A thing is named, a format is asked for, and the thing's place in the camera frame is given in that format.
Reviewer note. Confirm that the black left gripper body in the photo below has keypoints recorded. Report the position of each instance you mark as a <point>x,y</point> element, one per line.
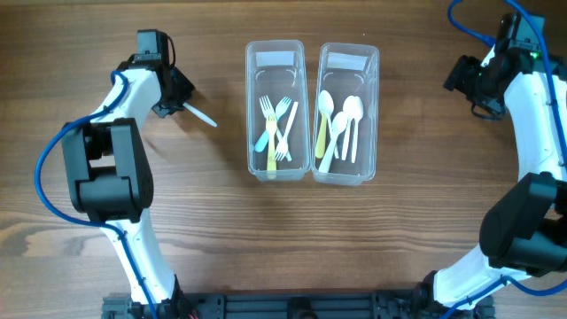
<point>175,95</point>

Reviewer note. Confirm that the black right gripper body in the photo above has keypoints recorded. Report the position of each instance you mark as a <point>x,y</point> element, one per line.
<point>457,73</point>

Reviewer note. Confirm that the white fork long handle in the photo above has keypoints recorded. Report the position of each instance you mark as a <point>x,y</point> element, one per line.
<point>205,118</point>

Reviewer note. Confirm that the white plastic fork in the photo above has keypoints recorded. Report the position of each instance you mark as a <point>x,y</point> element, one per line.
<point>267,110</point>

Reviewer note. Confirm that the yellow plastic fork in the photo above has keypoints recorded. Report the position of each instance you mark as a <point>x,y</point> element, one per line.
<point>271,128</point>

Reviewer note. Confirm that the light blue plastic fork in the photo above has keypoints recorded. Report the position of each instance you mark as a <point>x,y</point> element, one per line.
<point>280,110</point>

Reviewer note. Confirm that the cream plastic fork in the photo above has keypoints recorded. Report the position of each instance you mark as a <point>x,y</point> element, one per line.
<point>283,148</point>

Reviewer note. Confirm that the white plastic spoon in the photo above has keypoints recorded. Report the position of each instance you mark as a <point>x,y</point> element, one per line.
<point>357,116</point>
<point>348,107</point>
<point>325,105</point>
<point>338,126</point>

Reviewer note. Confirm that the yellow plastic spoon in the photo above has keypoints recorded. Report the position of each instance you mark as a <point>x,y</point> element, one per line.
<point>321,138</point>

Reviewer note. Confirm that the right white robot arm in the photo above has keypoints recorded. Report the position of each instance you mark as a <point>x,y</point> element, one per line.
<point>524,234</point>

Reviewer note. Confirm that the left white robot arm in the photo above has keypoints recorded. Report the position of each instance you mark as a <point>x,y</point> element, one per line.
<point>109,177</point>

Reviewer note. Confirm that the left clear plastic container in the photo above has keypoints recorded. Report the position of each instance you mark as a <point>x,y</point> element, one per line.
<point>277,69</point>

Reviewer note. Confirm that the clear plastic container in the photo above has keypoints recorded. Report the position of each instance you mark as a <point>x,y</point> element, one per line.
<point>277,69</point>
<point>347,69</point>

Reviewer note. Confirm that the right clear plastic container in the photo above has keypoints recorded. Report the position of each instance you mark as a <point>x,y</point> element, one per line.
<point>347,69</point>

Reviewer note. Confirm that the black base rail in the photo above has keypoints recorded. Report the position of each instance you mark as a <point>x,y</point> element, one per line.
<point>369,305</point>

